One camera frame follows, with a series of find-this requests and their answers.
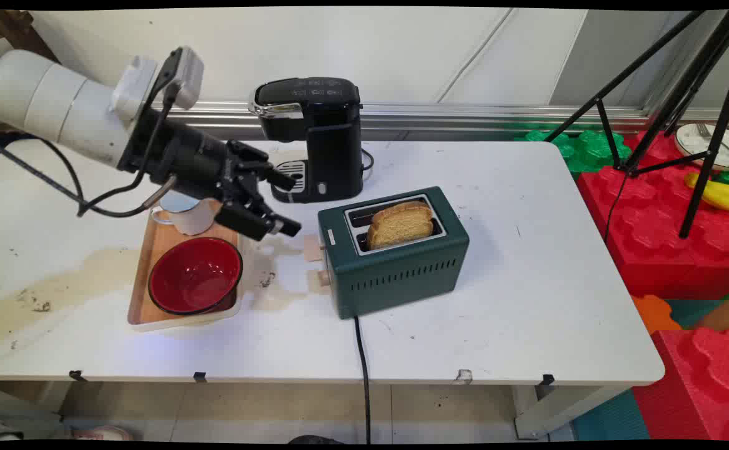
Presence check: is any white plate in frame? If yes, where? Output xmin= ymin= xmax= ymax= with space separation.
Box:
xmin=675 ymin=122 xmax=729 ymax=171

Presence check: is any black camera tripod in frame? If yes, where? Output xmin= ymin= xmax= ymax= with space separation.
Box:
xmin=545 ymin=9 xmax=729 ymax=244

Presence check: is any wooden serving tray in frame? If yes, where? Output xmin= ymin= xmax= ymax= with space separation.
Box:
xmin=127 ymin=206 xmax=244 ymax=332

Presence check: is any green two-slot toaster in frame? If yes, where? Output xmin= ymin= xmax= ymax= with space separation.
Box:
xmin=317 ymin=186 xmax=470 ymax=320

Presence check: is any silver metal wall rail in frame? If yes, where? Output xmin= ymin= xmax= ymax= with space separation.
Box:
xmin=152 ymin=100 xmax=729 ymax=141

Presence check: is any orange foam block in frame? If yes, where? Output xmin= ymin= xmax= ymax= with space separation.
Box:
xmin=630 ymin=294 xmax=683 ymax=335

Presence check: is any yellow toy banana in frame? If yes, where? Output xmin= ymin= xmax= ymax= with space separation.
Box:
xmin=685 ymin=172 xmax=729 ymax=216

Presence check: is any black coffee machine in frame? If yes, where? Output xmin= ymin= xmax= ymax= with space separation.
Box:
xmin=249 ymin=77 xmax=365 ymax=204

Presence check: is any silver fork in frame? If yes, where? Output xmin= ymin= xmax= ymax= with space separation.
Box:
xmin=697 ymin=122 xmax=729 ymax=164

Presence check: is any small red foam block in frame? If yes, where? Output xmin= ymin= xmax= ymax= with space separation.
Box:
xmin=633 ymin=328 xmax=729 ymax=441

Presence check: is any white enamel mug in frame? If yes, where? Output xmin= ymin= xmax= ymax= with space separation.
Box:
xmin=150 ymin=191 xmax=219 ymax=236

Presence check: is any wooden frame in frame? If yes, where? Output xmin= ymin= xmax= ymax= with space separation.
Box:
xmin=0 ymin=9 xmax=60 ymax=64

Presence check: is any white table leg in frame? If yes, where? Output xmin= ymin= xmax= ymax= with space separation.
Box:
xmin=514 ymin=384 xmax=628 ymax=441

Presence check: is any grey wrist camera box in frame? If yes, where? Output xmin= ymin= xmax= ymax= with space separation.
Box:
xmin=157 ymin=47 xmax=205 ymax=111

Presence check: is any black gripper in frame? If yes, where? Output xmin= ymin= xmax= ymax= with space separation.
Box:
xmin=119 ymin=107 xmax=302 ymax=242

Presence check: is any teal foam floor mat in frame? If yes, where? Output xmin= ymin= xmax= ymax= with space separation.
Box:
xmin=572 ymin=391 xmax=652 ymax=442

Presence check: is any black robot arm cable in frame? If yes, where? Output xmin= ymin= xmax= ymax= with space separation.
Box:
xmin=0 ymin=103 xmax=179 ymax=219

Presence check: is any large red foam block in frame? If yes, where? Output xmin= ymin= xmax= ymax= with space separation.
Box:
xmin=577 ymin=130 xmax=729 ymax=301

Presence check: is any green foam block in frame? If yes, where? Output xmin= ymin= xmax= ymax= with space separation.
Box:
xmin=514 ymin=129 xmax=633 ymax=173

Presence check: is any black toaster power cord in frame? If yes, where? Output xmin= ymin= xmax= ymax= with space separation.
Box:
xmin=354 ymin=316 xmax=372 ymax=444

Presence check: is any toasted bread slice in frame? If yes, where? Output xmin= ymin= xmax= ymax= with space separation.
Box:
xmin=366 ymin=201 xmax=435 ymax=251

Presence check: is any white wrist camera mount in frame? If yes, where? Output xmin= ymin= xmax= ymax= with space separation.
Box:
xmin=111 ymin=56 xmax=159 ymax=121

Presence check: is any red bowl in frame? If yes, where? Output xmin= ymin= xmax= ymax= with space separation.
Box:
xmin=147 ymin=237 xmax=244 ymax=316

